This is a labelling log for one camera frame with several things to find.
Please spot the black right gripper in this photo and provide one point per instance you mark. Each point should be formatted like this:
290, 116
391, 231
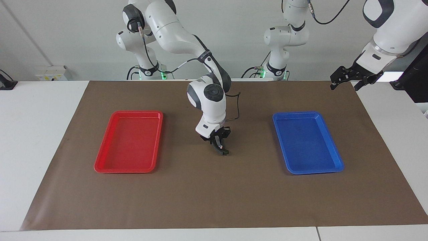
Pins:
215, 134

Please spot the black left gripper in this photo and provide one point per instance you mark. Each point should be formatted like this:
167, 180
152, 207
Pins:
366, 73

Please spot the dark brake pad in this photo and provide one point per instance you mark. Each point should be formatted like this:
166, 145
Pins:
224, 153

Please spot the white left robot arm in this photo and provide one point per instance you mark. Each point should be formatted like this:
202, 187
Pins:
394, 23

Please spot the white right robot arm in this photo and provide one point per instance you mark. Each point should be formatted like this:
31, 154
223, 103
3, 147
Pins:
170, 30

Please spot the brown paper table mat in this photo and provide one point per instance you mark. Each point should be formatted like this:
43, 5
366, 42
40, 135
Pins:
214, 194

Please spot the blue plastic tray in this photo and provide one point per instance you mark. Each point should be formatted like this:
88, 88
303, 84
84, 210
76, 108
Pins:
306, 144

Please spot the red plastic tray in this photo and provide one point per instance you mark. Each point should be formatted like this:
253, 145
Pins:
130, 144

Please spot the black clamp stand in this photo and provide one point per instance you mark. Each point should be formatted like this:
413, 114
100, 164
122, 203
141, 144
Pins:
7, 83

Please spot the white wall socket box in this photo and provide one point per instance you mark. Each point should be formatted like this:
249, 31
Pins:
53, 73

